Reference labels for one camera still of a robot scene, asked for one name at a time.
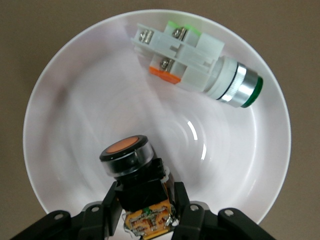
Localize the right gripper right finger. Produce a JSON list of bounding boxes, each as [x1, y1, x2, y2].
[[169, 181, 275, 240]]

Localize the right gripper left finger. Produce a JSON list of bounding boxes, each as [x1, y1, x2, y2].
[[9, 181, 122, 240]]

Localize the orange push-button switch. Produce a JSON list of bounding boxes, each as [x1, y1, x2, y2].
[[99, 134, 180, 238]]

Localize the pink round plate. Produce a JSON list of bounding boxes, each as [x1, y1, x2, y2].
[[22, 9, 292, 226]]

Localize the white green push-button switch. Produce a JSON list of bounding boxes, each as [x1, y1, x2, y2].
[[130, 20, 265, 110]]

